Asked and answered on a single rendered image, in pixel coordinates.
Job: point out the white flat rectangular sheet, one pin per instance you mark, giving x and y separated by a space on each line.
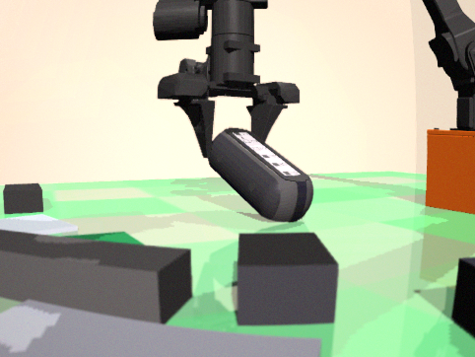
37 224

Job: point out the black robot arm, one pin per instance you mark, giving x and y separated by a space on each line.
453 46

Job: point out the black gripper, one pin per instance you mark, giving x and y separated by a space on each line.
232 65

